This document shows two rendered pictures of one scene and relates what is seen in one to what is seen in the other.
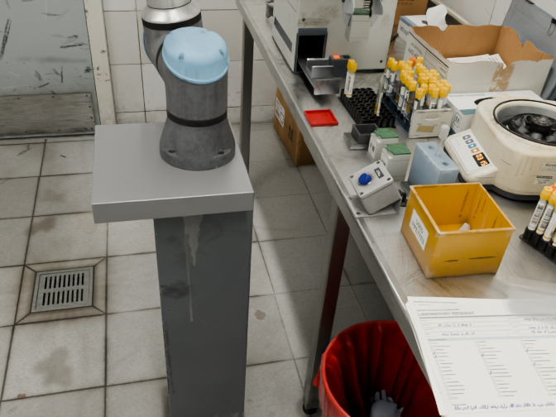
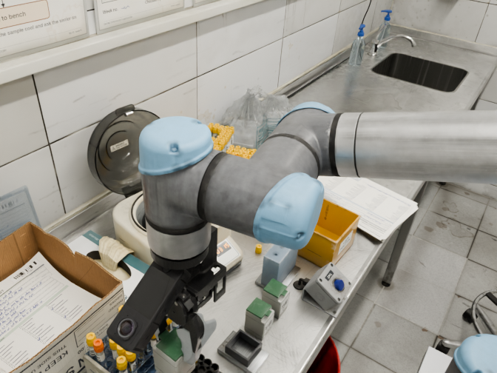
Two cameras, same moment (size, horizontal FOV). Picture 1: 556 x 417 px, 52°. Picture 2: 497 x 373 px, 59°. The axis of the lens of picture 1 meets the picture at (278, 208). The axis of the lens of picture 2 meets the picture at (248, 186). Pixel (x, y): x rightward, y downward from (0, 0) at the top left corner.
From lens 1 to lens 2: 1.53 m
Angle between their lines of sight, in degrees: 95
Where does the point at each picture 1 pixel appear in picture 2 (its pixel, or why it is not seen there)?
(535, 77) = (45, 244)
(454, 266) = (339, 230)
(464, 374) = (393, 208)
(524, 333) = (345, 200)
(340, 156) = (288, 357)
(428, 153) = (285, 251)
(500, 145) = not seen: hidden behind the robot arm
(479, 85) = (94, 280)
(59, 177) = not seen: outside the picture
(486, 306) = not seen: hidden behind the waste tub
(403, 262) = (353, 257)
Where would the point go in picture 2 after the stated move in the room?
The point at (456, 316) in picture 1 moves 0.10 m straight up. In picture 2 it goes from (367, 220) to (375, 192)
